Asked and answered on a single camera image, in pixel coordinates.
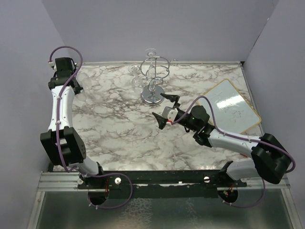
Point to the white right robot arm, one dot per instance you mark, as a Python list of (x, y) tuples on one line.
[(267, 158)]

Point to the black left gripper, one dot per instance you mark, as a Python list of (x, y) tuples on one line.
[(78, 88)]

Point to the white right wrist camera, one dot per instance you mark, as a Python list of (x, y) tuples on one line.
[(169, 114)]

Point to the clear wine glass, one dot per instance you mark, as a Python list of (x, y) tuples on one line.
[(136, 82), (84, 102), (151, 56), (85, 81)]

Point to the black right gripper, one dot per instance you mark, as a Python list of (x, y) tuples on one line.
[(161, 121)]

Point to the chrome wine glass rack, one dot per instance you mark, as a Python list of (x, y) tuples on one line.
[(151, 94)]

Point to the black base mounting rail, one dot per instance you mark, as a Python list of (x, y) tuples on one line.
[(159, 183)]

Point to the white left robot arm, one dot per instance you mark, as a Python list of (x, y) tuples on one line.
[(61, 142)]

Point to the small wood-framed whiteboard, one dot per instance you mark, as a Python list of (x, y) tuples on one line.
[(228, 109)]

